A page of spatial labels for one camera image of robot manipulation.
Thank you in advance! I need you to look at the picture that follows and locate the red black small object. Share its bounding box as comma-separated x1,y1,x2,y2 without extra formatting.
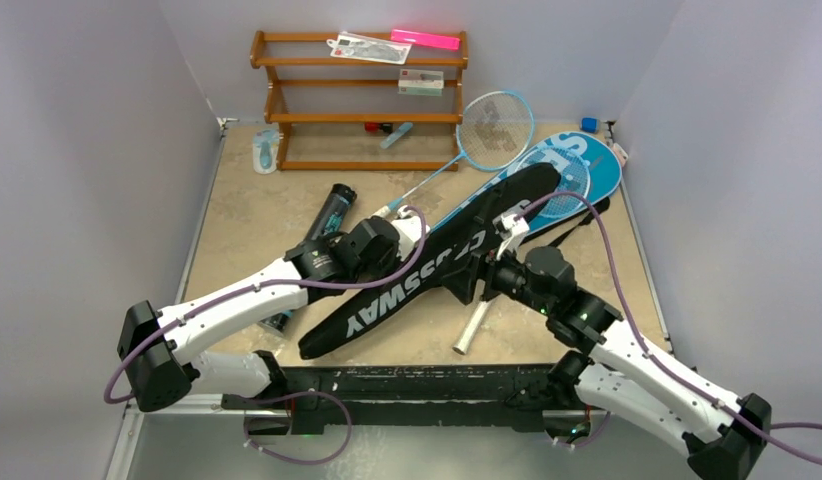
364,122,394,134

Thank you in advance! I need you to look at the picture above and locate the light blue strip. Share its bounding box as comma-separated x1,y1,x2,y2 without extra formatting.
380,122,414,149

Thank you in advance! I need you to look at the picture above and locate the wooden shelf rack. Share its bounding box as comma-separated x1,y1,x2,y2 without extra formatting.
249,30,469,171

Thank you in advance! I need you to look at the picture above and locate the white racket handle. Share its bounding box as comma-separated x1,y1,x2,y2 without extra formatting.
452,301,491,355

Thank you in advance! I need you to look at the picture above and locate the white blister package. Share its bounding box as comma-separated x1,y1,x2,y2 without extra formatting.
325,32,412,65

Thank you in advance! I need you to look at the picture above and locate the white green box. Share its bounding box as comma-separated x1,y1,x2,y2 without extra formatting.
397,68,445,96

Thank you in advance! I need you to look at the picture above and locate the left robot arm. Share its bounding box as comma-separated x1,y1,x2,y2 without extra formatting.
118,214,429,412

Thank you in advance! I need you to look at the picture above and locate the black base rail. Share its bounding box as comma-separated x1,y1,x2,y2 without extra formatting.
221,363,603,443

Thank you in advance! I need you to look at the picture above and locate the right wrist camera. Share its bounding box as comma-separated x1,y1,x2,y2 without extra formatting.
494,210,530,261

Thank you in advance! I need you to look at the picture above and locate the black Crossway racket bag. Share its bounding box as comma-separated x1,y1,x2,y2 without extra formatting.
298,163,561,360

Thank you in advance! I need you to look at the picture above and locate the pink bar on shelf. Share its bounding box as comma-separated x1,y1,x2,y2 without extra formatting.
390,29,461,51

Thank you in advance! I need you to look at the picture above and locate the light blue packaged item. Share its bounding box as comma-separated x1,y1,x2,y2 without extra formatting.
252,127,280,175

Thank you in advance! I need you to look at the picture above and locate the blue racket bag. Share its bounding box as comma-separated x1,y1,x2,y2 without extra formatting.
432,131,622,229

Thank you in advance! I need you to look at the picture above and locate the small pink white object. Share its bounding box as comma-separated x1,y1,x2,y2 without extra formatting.
611,143,629,168

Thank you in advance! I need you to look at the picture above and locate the black shuttlecock tube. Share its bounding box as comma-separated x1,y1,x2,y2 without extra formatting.
258,183,357,336

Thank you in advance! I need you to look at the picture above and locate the small blue cube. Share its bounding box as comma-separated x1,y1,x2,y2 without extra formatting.
580,117,599,134

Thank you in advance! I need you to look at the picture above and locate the light blue badminton racket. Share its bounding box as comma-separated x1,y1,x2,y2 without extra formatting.
374,90,535,218

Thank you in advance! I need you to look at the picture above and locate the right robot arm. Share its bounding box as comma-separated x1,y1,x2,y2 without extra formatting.
442,246,772,479

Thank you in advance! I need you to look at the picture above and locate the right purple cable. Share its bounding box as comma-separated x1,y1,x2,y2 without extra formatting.
516,192,822,468

